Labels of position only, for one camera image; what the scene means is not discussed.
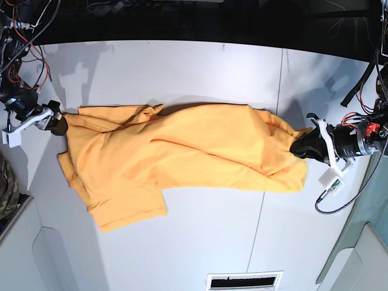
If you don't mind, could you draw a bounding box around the camouflage cloth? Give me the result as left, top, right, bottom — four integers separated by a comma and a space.
1, 156, 20, 219

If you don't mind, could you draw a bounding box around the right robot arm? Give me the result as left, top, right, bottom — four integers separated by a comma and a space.
1, 1, 68, 136

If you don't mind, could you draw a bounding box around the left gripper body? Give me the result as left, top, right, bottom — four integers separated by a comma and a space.
307, 113, 379, 168

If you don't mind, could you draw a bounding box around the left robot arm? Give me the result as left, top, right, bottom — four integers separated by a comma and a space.
290, 1, 387, 167

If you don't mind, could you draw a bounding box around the braided camera cable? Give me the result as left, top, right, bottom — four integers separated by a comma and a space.
314, 133, 388, 215

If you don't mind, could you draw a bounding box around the white right bin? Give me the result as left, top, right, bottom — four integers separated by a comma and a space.
315, 222, 388, 291

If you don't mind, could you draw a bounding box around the white left bin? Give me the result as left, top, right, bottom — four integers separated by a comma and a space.
0, 193, 73, 291

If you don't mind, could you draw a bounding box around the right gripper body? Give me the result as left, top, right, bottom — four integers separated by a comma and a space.
1, 90, 61, 130

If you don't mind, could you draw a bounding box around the white floor vent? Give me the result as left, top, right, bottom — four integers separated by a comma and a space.
206, 271, 284, 291

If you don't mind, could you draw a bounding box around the yellow t-shirt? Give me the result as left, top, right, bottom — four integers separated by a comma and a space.
58, 104, 307, 232

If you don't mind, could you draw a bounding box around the white bin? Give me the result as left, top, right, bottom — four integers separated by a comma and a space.
0, 193, 73, 291
315, 222, 388, 291

